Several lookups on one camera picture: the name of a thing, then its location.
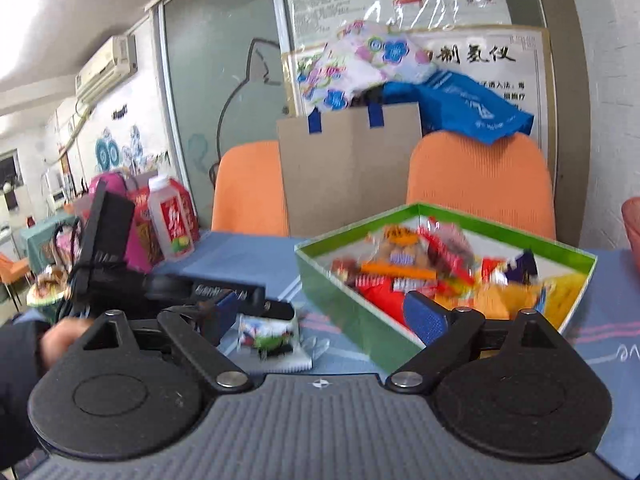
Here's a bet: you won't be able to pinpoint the clear juice bottle white cap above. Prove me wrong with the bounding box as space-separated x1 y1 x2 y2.
147 175 195 260

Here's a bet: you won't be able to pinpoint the blue flower wall stickers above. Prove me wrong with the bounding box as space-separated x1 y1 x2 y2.
94 124 171 173

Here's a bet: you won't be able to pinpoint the person's left hand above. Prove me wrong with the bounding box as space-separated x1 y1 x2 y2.
42 320 93 368

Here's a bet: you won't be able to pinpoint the green cardboard box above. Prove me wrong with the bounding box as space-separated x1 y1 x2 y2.
295 202 598 368

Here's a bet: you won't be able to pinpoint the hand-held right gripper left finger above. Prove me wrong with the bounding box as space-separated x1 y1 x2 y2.
80 292 253 393

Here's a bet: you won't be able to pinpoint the framed white sign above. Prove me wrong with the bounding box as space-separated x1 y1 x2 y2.
282 25 551 161

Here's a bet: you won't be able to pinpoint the pile of colourful snack packets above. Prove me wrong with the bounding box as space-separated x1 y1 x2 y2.
330 215 596 333

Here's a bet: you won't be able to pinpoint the frosted glass panel with drawing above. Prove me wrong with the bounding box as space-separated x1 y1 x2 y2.
160 0 293 233

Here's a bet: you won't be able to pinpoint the white and green snack bag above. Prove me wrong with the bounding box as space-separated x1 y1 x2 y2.
236 310 313 372

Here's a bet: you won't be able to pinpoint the blue plastic bag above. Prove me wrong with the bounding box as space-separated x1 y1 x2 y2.
382 71 535 143

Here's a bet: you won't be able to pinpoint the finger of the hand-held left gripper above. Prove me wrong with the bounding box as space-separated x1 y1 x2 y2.
264 301 296 322

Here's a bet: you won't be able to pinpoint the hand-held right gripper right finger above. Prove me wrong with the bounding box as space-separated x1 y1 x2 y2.
385 291 568 393

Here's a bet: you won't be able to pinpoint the brown cardboard sheet blue tape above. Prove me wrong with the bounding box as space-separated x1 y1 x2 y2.
276 102 423 238

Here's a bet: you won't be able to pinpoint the person's left forearm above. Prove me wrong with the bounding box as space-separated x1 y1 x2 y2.
0 319 51 468

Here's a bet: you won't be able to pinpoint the orange chair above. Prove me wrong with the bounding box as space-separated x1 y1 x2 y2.
406 131 557 241
211 141 291 236

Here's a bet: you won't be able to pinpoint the teal covered table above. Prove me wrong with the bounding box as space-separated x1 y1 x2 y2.
20 212 81 273

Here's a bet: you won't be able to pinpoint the pink thermos flask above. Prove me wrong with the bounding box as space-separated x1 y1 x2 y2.
89 172 151 273

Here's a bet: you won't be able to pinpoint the white air conditioner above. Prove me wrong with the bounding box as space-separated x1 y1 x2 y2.
75 35 138 103

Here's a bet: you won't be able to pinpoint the red drink carton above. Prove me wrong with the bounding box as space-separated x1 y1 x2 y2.
127 178 201 261

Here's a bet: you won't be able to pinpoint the floral cloth bundle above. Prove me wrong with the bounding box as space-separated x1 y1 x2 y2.
295 20 436 111

